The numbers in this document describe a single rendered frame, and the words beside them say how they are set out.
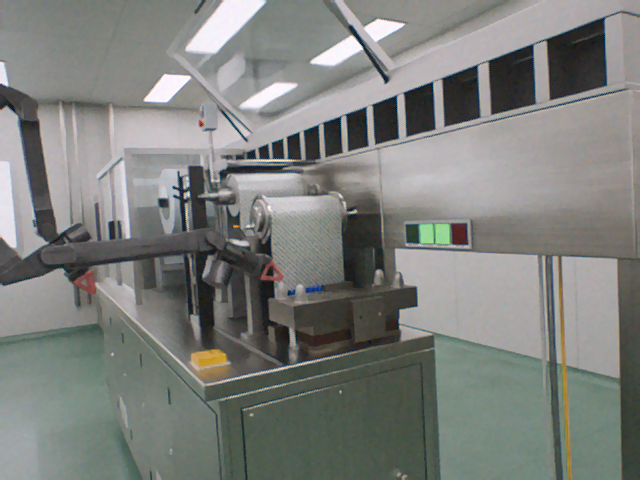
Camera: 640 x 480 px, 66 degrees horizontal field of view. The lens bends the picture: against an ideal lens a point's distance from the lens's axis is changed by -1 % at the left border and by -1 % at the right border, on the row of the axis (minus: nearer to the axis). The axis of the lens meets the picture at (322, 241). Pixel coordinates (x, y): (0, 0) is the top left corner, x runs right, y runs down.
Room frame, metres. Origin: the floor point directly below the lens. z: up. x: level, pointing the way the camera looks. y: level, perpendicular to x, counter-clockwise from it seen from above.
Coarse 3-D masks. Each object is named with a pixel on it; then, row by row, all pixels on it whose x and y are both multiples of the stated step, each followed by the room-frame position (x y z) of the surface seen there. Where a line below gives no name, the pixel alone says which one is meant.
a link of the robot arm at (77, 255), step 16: (112, 240) 1.18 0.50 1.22; (128, 240) 1.20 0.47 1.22; (144, 240) 1.23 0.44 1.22; (160, 240) 1.25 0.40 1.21; (176, 240) 1.27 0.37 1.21; (192, 240) 1.29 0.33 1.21; (48, 256) 1.07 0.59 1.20; (64, 256) 1.08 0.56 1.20; (80, 256) 1.13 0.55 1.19; (96, 256) 1.15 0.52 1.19; (112, 256) 1.17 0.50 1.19; (128, 256) 1.20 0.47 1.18; (144, 256) 1.22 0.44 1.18; (160, 256) 1.26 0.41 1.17
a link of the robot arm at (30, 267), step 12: (0, 240) 1.05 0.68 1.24; (0, 252) 1.04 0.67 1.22; (12, 252) 1.05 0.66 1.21; (36, 252) 1.07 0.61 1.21; (0, 264) 1.03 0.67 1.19; (12, 264) 1.04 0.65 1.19; (24, 264) 1.05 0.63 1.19; (36, 264) 1.06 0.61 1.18; (60, 264) 1.09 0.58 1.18; (0, 276) 1.02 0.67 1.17; (12, 276) 1.03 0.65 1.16; (24, 276) 1.05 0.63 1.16; (36, 276) 1.10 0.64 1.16
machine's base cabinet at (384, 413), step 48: (144, 384) 1.95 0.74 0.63; (288, 384) 1.17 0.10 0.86; (336, 384) 1.25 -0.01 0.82; (384, 384) 1.31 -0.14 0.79; (432, 384) 1.39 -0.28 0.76; (144, 432) 2.04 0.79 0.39; (192, 432) 1.31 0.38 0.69; (240, 432) 1.11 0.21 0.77; (288, 432) 1.17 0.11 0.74; (336, 432) 1.23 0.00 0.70; (384, 432) 1.31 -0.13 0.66; (432, 432) 1.39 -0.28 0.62
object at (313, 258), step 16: (272, 240) 1.44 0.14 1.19; (288, 240) 1.47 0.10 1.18; (304, 240) 1.49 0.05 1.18; (320, 240) 1.52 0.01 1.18; (336, 240) 1.55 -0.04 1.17; (272, 256) 1.44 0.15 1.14; (288, 256) 1.47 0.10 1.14; (304, 256) 1.49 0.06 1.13; (320, 256) 1.52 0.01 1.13; (336, 256) 1.55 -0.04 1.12; (288, 272) 1.46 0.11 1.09; (304, 272) 1.49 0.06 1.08; (320, 272) 1.52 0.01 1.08; (336, 272) 1.54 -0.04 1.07; (288, 288) 1.46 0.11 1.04
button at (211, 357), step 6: (216, 348) 1.28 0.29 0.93; (192, 354) 1.25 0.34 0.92; (198, 354) 1.24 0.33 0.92; (204, 354) 1.23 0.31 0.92; (210, 354) 1.23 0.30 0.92; (216, 354) 1.23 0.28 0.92; (222, 354) 1.23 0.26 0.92; (192, 360) 1.24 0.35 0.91; (198, 360) 1.20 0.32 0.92; (204, 360) 1.20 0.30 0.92; (210, 360) 1.21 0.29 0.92; (216, 360) 1.21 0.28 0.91; (222, 360) 1.22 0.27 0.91; (198, 366) 1.20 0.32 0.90
